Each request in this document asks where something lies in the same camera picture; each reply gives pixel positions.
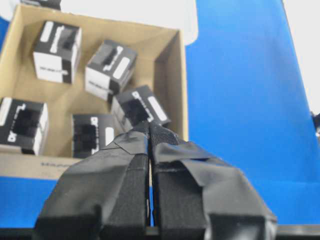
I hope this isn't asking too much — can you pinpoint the black white Dynamixel box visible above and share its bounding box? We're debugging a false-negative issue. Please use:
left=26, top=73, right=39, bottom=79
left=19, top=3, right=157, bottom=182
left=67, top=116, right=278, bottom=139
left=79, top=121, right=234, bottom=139
left=33, top=20, right=82, bottom=84
left=0, top=97, right=49, bottom=156
left=84, top=39, right=138, bottom=103
left=71, top=113, right=117, bottom=159
left=111, top=85, right=171, bottom=133

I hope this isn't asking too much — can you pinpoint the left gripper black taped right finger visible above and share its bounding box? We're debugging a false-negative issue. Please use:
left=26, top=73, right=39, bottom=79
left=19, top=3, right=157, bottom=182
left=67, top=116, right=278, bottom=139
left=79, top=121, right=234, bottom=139
left=149, top=123, right=277, bottom=240

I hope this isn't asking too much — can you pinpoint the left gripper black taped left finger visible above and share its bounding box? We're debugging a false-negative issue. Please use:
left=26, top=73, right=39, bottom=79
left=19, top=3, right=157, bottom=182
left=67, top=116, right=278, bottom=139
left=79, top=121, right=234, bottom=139
left=32, top=122, right=149, bottom=240

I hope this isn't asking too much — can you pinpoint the blue table mat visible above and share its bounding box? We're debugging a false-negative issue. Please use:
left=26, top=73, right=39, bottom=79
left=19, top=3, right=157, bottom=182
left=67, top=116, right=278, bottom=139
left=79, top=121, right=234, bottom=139
left=0, top=0, right=320, bottom=226

